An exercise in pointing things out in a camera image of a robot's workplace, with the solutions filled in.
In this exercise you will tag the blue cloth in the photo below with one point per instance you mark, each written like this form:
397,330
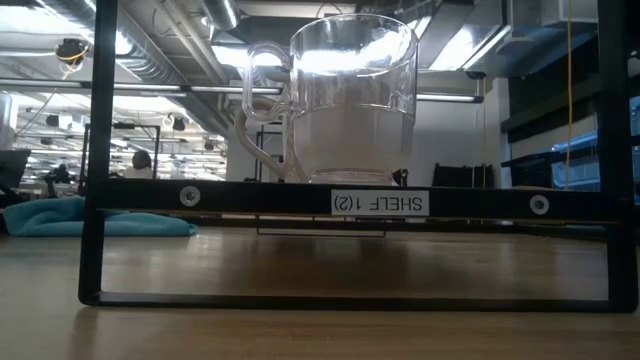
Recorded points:
75,220

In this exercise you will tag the black chairs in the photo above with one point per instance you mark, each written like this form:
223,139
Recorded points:
460,176

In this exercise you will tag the person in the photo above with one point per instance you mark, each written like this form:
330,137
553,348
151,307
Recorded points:
59,175
140,167

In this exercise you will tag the wooden tray with black ends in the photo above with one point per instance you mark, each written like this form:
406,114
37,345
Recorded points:
260,200

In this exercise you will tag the round ceiling device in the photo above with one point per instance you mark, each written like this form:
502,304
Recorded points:
71,50

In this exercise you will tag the black monitor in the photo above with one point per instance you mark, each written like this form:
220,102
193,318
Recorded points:
12,167

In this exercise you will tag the black aluminium table frame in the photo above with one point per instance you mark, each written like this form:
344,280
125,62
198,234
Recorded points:
500,229

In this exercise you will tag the silver ceiling duct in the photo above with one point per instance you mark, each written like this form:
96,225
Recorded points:
150,55

